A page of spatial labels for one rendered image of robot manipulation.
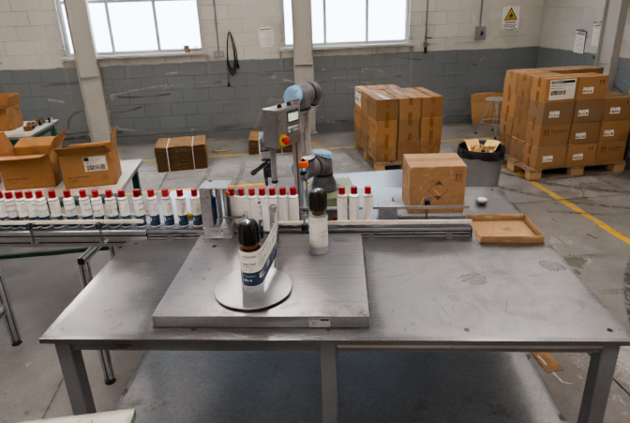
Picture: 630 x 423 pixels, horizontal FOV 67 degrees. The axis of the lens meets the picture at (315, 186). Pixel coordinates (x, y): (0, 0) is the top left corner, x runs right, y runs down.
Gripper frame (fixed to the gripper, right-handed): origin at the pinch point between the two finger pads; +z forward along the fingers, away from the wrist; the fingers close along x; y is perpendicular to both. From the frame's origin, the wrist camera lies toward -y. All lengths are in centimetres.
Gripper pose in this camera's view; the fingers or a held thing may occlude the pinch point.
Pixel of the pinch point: (266, 190)
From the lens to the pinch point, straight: 297.7
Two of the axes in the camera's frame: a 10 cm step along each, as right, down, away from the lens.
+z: 0.8, 9.9, 1.2
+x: -1.8, -1.1, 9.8
